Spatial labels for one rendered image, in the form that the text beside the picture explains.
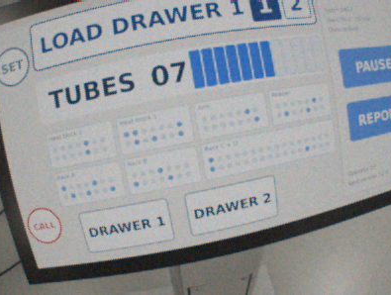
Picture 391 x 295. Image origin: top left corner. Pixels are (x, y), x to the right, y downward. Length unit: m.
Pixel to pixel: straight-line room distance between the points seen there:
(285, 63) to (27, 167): 0.28
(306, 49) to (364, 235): 1.25
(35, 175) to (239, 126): 0.21
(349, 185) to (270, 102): 0.14
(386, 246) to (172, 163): 1.30
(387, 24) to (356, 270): 1.18
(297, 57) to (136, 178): 0.20
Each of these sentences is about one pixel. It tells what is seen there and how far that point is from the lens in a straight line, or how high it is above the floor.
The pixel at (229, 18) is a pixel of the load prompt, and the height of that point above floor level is 1.15.
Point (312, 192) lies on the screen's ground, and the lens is 0.54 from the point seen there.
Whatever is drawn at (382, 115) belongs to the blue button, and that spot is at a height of 1.05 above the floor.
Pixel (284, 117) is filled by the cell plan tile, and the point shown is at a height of 1.06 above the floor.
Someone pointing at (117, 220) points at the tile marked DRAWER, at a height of 1.01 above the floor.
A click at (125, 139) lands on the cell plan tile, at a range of 0.49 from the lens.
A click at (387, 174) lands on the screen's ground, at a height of 0.99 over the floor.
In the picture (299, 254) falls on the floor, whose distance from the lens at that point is 1.63.
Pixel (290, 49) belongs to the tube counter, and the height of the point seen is 1.12.
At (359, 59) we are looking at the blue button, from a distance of 0.55.
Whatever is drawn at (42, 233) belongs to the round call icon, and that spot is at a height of 1.01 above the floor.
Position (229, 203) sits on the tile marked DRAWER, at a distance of 0.52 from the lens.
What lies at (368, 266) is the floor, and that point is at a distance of 1.67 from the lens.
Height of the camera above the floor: 1.44
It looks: 51 degrees down
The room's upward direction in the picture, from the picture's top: 2 degrees counter-clockwise
